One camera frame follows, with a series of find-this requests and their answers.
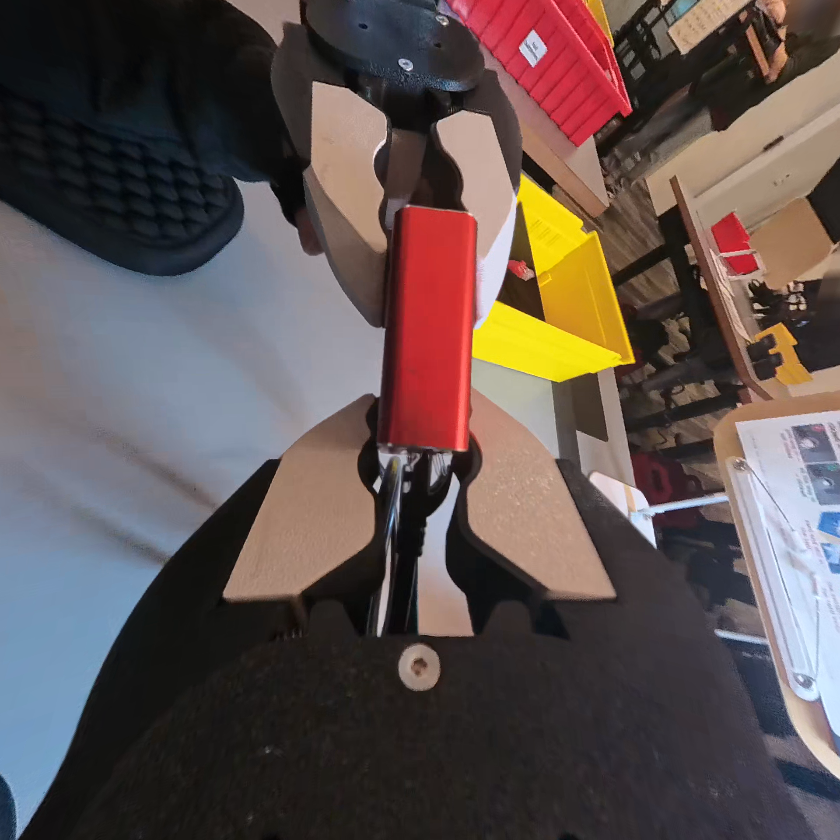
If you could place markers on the wooden office table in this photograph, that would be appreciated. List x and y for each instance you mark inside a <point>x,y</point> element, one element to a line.
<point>709,275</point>

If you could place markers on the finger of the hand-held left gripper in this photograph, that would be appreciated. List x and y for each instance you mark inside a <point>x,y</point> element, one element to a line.
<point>348,197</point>
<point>489,197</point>

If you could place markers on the small yellow bin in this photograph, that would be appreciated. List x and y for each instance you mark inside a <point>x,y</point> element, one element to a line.
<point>784,354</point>

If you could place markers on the red ethernet splitter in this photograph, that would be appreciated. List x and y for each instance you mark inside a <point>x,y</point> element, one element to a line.
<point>426,328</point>

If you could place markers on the red ribbed crate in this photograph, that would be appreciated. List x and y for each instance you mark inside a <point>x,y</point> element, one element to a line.
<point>558,59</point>

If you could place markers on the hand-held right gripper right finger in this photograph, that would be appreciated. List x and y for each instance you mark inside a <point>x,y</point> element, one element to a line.
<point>531,518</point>

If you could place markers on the small red bin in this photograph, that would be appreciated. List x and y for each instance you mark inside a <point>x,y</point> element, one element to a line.
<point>735,243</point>

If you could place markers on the yellow plastic bin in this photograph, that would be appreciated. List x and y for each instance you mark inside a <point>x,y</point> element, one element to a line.
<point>577,295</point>

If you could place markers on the document stand with black sheet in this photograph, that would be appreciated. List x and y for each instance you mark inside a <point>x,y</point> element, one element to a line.
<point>787,243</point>

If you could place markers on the printed instruction sheet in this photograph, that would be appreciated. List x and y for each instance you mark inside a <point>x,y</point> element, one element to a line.
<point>800,472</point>

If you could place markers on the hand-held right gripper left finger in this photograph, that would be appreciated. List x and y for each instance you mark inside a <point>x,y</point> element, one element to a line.
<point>308,518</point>

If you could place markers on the person's left hand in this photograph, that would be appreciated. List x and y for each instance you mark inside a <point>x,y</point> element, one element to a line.
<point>311,233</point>

